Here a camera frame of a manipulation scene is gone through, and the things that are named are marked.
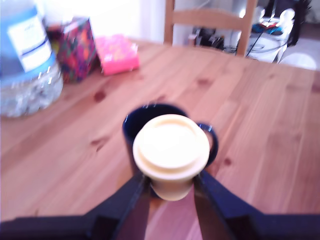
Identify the cream coffee capsule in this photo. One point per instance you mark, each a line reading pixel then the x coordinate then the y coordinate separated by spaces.
pixel 171 150

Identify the navy Elwood mug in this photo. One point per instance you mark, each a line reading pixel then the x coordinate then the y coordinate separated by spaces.
pixel 130 130

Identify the pink flat box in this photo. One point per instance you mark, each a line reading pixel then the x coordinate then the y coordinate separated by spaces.
pixel 117 55

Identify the white desk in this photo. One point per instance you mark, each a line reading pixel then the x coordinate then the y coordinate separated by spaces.
pixel 265 50

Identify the floral patterned box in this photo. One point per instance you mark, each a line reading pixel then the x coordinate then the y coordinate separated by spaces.
pixel 77 50

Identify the large clear water bottle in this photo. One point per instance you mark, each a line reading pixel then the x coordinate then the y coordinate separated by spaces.
pixel 27 62

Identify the blue red game controller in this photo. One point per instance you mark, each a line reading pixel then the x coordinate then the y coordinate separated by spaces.
pixel 267 28

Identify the wooden chair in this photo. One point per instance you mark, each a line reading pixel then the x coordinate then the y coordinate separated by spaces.
pixel 210 17

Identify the black bag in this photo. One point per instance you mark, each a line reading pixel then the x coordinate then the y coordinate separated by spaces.
pixel 300 20

